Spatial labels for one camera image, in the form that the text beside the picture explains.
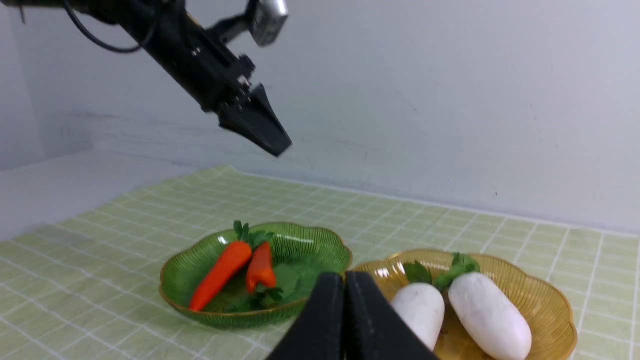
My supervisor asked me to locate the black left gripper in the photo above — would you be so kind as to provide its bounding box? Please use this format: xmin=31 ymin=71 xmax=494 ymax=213
xmin=145 ymin=10 xmax=292 ymax=157

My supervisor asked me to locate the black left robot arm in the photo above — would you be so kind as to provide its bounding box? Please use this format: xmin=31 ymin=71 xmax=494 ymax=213
xmin=2 ymin=0 xmax=292 ymax=157

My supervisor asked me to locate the orange toy carrot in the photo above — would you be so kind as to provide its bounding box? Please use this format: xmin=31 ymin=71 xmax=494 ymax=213
xmin=189 ymin=219 xmax=275 ymax=312
xmin=235 ymin=241 xmax=283 ymax=312

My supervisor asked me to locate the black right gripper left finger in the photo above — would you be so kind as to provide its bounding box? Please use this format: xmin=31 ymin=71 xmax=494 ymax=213
xmin=267 ymin=272 xmax=345 ymax=360

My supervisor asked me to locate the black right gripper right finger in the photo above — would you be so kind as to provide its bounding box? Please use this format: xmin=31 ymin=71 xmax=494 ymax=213
xmin=343 ymin=271 xmax=438 ymax=360

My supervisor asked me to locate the green ribbed plastic plate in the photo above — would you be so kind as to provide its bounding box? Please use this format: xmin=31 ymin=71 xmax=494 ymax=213
xmin=158 ymin=222 xmax=353 ymax=330

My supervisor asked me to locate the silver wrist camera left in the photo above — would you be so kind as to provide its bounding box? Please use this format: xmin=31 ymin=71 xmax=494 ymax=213
xmin=246 ymin=0 xmax=290 ymax=48

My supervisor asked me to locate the white toy radish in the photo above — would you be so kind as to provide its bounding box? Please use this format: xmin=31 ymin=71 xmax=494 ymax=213
xmin=390 ymin=260 xmax=445 ymax=351
xmin=434 ymin=251 xmax=533 ymax=360

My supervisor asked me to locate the green checkered tablecloth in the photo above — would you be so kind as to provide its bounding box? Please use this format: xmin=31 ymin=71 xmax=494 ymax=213
xmin=1 ymin=166 xmax=639 ymax=360

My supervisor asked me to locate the amber ribbed plastic plate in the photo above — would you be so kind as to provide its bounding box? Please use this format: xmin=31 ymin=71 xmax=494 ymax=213
xmin=354 ymin=248 xmax=578 ymax=360

